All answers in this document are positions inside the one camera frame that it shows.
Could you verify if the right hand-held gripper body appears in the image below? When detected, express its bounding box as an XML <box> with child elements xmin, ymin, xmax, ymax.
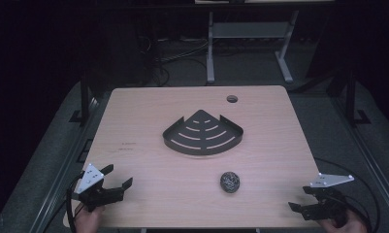
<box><xmin>302</xmin><ymin>172</ymin><xmax>356</xmax><ymax>225</ymax></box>

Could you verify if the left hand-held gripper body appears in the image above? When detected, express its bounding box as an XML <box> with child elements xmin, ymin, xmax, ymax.
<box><xmin>71</xmin><ymin>163</ymin><xmax>125</xmax><ymax>214</ymax></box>

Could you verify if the steel wool scouring ball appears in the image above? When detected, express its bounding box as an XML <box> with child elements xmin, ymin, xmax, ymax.
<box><xmin>219</xmin><ymin>171</ymin><xmax>242</xmax><ymax>194</ymax></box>

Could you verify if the black metal corner shelf rack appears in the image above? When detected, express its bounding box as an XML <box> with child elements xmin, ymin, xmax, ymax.
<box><xmin>162</xmin><ymin>109</ymin><xmax>244</xmax><ymax>157</ymax></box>

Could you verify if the person's left hand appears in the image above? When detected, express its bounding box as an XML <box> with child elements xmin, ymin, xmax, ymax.
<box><xmin>73</xmin><ymin>205</ymin><xmax>106</xmax><ymax>233</ymax></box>

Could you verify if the person's right hand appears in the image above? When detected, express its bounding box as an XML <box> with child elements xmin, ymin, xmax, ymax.
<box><xmin>317</xmin><ymin>209</ymin><xmax>369</xmax><ymax>233</ymax></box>

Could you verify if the grey metal stand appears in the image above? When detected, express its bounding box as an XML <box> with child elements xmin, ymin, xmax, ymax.
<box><xmin>206</xmin><ymin>9</ymin><xmax>301</xmax><ymax>85</ymax></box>

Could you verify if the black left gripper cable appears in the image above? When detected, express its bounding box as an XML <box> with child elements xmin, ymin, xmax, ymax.
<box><xmin>65</xmin><ymin>173</ymin><xmax>86</xmax><ymax>233</ymax></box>

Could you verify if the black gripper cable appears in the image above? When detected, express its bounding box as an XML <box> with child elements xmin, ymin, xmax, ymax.
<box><xmin>65</xmin><ymin>173</ymin><xmax>86</xmax><ymax>233</ymax></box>
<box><xmin>312</xmin><ymin>156</ymin><xmax>382</xmax><ymax>233</ymax></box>

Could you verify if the aluminium frame rail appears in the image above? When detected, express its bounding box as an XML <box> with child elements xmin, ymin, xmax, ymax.
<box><xmin>331</xmin><ymin>96</ymin><xmax>389</xmax><ymax>216</ymax></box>
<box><xmin>28</xmin><ymin>96</ymin><xmax>101</xmax><ymax>233</ymax></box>

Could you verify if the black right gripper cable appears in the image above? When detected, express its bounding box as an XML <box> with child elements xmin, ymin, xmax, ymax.
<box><xmin>312</xmin><ymin>156</ymin><xmax>382</xmax><ymax>233</ymax></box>

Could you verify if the black frame post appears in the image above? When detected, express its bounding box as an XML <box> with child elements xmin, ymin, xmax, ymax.
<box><xmin>69</xmin><ymin>76</ymin><xmax>92</xmax><ymax>125</ymax></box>
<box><xmin>343</xmin><ymin>69</ymin><xmax>372</xmax><ymax>126</ymax></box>

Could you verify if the bundle of floor cables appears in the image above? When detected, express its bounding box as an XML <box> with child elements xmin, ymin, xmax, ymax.
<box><xmin>140</xmin><ymin>36</ymin><xmax>210</xmax><ymax>87</ymax></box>

